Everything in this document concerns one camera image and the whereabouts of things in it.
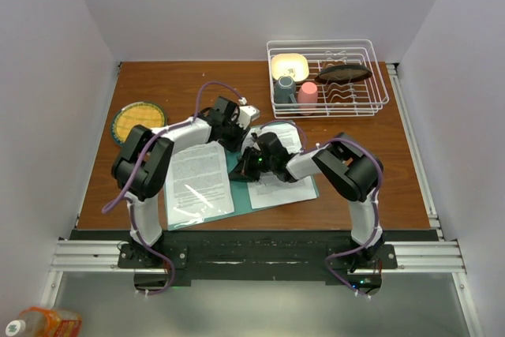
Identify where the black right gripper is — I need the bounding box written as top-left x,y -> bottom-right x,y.
227,148 -> 275,183

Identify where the green file folder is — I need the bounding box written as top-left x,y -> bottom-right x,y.
166,123 -> 320,232

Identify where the printed white paper sheet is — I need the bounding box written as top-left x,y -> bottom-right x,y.
164,142 -> 234,230

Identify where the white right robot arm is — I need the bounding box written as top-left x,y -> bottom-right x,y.
229,132 -> 383,268

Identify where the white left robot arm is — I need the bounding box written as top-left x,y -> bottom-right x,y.
102,96 -> 260,268

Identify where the grey-blue mug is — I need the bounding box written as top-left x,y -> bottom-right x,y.
274,76 -> 297,104

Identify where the pink cup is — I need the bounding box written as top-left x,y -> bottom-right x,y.
297,81 -> 318,116

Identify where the cream square bowl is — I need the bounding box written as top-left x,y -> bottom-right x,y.
270,53 -> 309,83

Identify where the round woven yellow coaster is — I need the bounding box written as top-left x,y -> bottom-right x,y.
110,102 -> 167,146

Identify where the dark brown oval plate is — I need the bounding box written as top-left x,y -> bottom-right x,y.
314,64 -> 373,84

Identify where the orange drink bottle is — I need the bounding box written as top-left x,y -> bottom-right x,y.
5,307 -> 82,337

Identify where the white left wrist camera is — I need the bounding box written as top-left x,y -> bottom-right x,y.
237,105 -> 260,129

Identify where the white wire dish rack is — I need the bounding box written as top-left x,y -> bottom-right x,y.
267,39 -> 390,119

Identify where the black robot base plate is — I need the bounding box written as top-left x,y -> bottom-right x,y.
118,230 -> 398,294

